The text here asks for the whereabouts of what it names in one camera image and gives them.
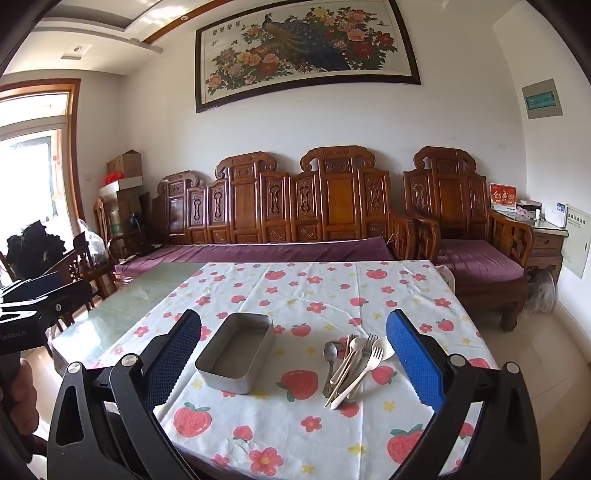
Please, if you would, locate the black cloth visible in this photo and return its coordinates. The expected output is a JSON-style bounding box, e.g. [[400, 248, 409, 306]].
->
[[4, 220, 64, 278]]

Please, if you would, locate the white router box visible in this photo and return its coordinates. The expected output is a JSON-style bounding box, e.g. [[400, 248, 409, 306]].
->
[[540, 201, 568, 228]]

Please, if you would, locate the dark wooden dining chair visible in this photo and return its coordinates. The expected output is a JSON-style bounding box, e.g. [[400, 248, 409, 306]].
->
[[48, 231, 118, 326]]

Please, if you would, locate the grey plastic bag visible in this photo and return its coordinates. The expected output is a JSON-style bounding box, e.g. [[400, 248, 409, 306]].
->
[[525, 269, 560, 315]]

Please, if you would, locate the white box with red flowers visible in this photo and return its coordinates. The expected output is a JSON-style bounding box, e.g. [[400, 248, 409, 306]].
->
[[99, 172, 144, 200]]

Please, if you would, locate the strawberry print tablecloth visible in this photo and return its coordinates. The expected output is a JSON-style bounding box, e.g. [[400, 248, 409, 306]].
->
[[113, 261, 502, 480]]

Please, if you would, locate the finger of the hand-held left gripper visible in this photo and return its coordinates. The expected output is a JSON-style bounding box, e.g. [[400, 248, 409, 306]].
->
[[0, 271, 64, 301], [0, 280, 94, 325]]

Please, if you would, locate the rectangular metal tray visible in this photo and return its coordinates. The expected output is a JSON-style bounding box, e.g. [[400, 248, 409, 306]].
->
[[195, 312, 277, 395]]

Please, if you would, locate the wooden side table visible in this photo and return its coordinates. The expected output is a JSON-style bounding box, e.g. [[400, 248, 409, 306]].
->
[[526, 217, 570, 278]]

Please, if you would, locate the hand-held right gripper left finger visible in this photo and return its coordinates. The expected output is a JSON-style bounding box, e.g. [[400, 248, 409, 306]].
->
[[46, 308, 202, 480]]

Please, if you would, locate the light bamboo chopstick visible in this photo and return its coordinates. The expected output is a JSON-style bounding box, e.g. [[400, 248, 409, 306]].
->
[[324, 357, 363, 410]]

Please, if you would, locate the carved wooden armchair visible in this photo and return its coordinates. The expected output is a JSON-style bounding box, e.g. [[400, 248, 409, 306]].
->
[[403, 146, 536, 334]]

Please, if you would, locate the cream plastic spoon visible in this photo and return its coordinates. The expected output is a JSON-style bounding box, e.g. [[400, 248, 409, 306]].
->
[[330, 336, 369, 386]]

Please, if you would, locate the cream plastic fork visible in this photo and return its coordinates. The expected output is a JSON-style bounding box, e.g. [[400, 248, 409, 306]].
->
[[331, 346, 385, 411]]

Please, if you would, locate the metal fork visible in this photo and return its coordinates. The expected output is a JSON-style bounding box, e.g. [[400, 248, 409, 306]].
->
[[348, 332, 380, 400]]

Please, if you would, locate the person's left hand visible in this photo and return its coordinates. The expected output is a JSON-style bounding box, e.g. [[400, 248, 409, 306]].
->
[[10, 358, 41, 437]]

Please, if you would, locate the carved wooden sofa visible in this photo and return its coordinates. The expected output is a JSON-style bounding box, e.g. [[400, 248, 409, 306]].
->
[[151, 145, 417, 268]]

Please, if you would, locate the grey wall box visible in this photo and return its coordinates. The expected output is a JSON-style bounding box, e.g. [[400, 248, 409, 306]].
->
[[521, 78, 565, 121]]

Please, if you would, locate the wooden door frame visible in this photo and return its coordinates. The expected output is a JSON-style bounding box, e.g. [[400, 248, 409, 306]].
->
[[0, 78, 86, 232]]

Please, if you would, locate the framed peacock flower painting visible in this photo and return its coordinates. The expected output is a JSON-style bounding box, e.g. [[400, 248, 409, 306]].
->
[[194, 0, 422, 114]]

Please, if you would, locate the clear plastic bag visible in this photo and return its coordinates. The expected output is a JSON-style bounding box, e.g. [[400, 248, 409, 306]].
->
[[78, 219, 112, 265]]

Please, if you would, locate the purple armchair cushion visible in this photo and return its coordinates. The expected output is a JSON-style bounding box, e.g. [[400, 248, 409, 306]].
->
[[436, 239, 530, 284]]

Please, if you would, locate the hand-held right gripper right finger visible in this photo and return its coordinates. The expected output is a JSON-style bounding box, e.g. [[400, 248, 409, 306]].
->
[[385, 308, 541, 480]]

